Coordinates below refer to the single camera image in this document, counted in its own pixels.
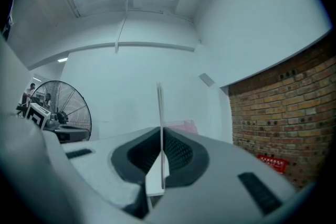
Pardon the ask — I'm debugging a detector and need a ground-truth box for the pink wire mesh basket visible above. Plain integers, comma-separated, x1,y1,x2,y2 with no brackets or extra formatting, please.
165,119,196,135

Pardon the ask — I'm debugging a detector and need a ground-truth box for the white ceiling conduit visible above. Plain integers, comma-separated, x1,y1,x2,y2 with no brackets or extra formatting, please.
114,0,130,54

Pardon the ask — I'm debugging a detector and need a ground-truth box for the red box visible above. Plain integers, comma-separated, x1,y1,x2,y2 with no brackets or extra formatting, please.
256,154,290,175

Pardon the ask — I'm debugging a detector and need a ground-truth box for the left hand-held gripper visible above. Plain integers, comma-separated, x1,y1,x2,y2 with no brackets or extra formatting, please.
24,102,52,132

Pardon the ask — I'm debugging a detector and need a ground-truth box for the black standing fan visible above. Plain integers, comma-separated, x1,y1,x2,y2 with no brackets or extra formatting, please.
31,80,93,143

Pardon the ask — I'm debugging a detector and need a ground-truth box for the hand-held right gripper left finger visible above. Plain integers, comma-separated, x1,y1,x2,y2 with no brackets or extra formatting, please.
61,127,161,218

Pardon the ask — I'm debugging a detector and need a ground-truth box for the white grey notebook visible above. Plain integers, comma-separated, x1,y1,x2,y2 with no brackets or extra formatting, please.
145,82,170,196

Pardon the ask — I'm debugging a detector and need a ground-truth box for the grey wall panel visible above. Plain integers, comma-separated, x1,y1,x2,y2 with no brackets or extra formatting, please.
198,73,215,88

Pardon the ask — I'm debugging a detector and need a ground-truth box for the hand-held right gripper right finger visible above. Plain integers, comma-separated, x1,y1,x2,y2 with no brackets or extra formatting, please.
146,127,298,224

